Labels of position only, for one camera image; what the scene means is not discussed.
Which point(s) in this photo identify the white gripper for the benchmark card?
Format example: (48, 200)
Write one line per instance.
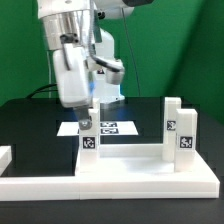
(70, 65)

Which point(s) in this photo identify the white desk tabletop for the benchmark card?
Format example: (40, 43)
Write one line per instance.
(138, 170)

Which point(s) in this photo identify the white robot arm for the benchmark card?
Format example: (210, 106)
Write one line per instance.
(71, 30)

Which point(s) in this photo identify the sheet of fiducial markers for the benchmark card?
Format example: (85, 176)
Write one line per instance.
(106, 128)

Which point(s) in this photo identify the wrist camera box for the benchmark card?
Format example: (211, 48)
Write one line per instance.
(114, 72)

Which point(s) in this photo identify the white U-shaped fixture frame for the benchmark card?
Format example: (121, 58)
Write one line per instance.
(40, 188)

